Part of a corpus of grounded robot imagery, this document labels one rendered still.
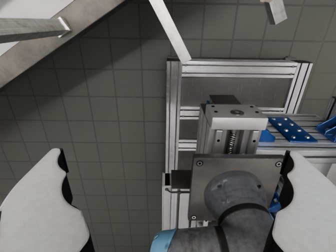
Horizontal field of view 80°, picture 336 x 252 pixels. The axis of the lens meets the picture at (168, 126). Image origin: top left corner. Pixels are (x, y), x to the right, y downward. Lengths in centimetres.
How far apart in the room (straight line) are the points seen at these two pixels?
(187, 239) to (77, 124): 145
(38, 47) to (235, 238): 79
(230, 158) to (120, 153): 138
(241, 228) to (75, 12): 74
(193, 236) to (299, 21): 147
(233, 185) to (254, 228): 10
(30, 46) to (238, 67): 100
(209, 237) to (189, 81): 99
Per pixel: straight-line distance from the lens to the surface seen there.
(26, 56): 88
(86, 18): 77
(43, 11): 91
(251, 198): 50
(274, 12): 63
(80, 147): 186
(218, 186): 53
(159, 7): 59
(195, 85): 128
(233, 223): 47
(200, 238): 43
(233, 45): 150
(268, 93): 143
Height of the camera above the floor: 143
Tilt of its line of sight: 63 degrees down
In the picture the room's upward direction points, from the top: 179 degrees clockwise
